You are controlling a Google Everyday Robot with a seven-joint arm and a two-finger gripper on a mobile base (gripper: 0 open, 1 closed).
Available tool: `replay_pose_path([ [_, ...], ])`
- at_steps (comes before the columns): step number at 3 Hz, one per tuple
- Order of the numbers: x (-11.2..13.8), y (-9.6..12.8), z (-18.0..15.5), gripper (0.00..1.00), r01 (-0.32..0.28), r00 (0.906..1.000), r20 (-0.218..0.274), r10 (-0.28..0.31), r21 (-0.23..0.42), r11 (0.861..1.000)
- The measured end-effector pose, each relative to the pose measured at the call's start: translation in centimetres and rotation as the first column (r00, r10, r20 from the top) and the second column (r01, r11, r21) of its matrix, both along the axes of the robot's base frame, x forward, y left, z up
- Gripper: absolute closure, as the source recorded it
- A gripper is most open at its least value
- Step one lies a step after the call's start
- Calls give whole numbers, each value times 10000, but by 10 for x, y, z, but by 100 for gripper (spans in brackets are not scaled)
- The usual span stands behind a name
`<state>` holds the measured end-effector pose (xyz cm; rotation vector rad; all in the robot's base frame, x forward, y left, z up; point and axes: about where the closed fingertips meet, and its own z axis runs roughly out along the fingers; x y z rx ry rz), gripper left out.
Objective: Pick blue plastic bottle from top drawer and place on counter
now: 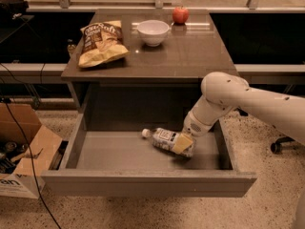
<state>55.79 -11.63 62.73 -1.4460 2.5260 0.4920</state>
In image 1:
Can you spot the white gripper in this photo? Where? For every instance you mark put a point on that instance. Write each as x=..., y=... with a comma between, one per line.
x=193, y=126

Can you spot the clear plastic water bottle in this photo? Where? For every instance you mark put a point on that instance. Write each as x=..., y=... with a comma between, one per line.
x=163, y=139

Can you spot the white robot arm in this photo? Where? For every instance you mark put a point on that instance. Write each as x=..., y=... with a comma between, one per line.
x=270, y=144

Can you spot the open grey top drawer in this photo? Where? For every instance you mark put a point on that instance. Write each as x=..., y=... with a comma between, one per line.
x=107, y=156

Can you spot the small bottle behind cabinet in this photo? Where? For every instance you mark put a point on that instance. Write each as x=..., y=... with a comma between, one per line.
x=71, y=47

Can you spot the black office chair base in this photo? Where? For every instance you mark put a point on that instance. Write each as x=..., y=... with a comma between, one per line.
x=276, y=147

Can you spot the white bowl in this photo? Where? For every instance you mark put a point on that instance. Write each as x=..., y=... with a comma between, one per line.
x=153, y=32

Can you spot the red apple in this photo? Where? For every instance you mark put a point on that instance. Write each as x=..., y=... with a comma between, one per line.
x=180, y=15

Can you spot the yellow chip bag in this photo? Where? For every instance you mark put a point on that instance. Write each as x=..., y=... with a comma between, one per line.
x=102, y=43

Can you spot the cardboard box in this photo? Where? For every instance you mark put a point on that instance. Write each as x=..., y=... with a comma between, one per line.
x=28, y=148

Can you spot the black bag on shelf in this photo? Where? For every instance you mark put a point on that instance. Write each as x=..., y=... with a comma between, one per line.
x=11, y=9

